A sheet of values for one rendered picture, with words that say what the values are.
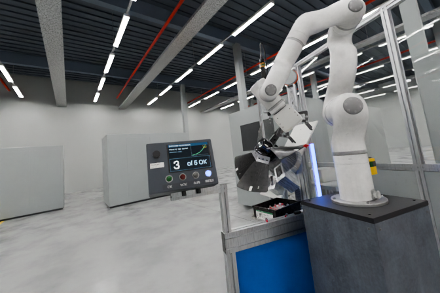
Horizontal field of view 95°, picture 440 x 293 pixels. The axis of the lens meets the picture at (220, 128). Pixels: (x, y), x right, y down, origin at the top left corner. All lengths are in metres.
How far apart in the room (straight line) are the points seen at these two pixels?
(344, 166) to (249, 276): 0.60
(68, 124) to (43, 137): 1.17
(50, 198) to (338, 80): 7.87
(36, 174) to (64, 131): 5.53
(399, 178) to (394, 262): 0.95
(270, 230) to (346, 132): 0.52
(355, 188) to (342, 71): 0.46
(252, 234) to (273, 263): 0.18
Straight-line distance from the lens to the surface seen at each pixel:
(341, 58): 1.01
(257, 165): 1.45
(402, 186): 1.80
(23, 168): 8.09
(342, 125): 0.89
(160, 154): 0.79
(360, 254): 0.89
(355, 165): 0.93
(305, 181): 1.76
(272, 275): 1.12
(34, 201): 8.10
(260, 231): 1.01
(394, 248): 0.90
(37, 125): 13.38
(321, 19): 1.06
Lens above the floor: 1.19
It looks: 7 degrees up
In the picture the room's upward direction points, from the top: 6 degrees counter-clockwise
